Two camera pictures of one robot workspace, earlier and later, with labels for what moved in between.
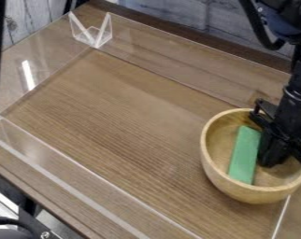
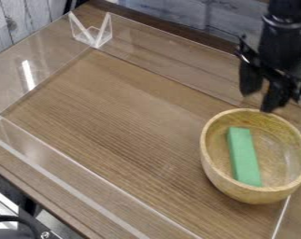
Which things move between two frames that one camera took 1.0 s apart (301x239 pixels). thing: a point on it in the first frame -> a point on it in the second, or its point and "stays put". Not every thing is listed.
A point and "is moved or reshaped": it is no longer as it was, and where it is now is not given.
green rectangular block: x=243 y=159 is moved or reshaped
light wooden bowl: x=274 y=182 stays put
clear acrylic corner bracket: x=93 y=36 stays put
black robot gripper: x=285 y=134 -> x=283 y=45
